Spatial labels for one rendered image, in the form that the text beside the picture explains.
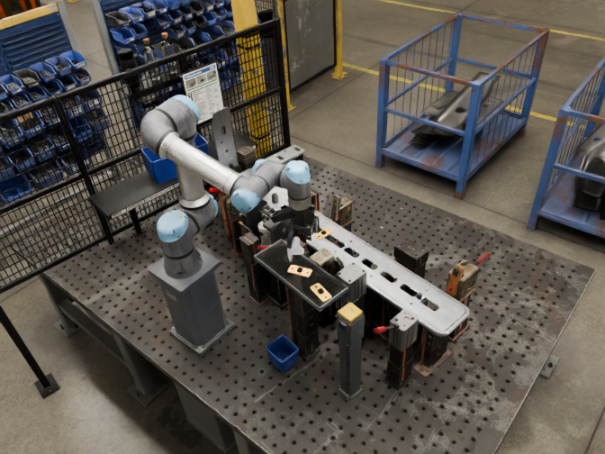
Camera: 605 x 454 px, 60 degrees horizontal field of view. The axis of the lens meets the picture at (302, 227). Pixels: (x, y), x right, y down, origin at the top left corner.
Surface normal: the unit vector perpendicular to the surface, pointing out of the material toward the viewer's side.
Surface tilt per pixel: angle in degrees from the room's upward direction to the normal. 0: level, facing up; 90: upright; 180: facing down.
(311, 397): 0
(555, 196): 0
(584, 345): 0
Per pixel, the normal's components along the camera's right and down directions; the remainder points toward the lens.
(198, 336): 0.06, 0.64
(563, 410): -0.06, -0.77
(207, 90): 0.66, 0.45
